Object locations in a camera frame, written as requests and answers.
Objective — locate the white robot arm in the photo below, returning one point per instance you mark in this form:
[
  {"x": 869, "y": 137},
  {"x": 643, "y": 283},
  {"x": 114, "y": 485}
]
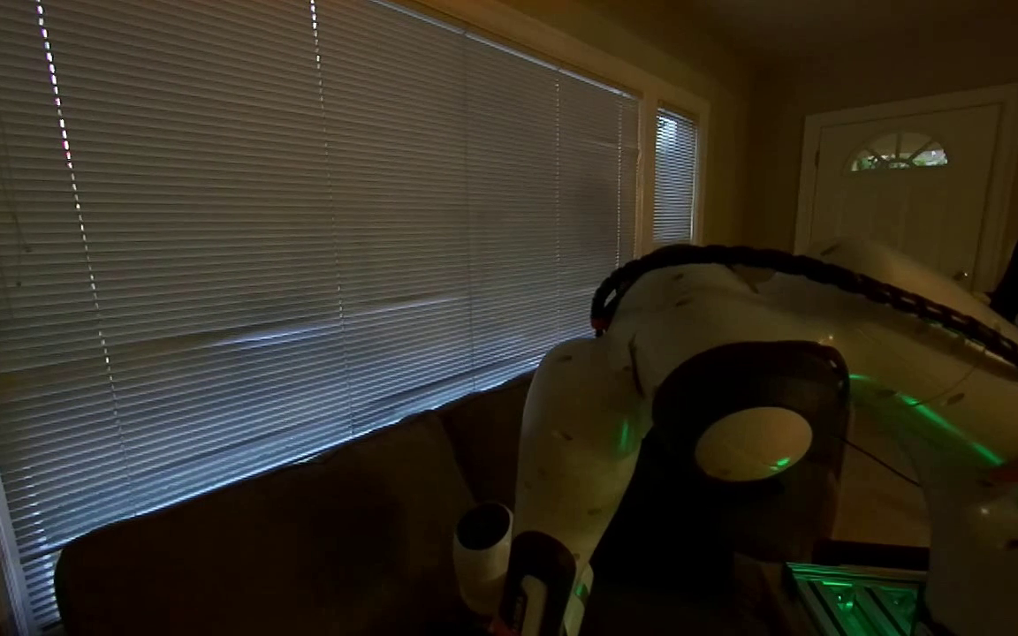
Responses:
[{"x": 696, "y": 319}]

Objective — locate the narrow window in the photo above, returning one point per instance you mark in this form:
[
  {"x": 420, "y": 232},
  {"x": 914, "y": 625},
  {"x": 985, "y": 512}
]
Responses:
[{"x": 677, "y": 179}]

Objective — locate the wide white window blinds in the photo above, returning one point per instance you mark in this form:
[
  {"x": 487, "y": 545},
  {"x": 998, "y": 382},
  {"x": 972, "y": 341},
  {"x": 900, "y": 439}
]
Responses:
[{"x": 239, "y": 233}]

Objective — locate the brown fabric sofa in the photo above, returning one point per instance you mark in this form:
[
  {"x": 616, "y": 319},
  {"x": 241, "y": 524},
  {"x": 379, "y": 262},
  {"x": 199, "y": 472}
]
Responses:
[{"x": 299, "y": 540}]

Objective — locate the white front door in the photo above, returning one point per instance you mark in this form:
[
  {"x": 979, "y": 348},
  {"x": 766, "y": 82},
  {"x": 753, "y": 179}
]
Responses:
[{"x": 900, "y": 200}]

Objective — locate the green lit robot mounting table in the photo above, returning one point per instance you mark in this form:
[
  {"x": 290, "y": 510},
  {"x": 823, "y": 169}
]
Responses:
[{"x": 856, "y": 600}]

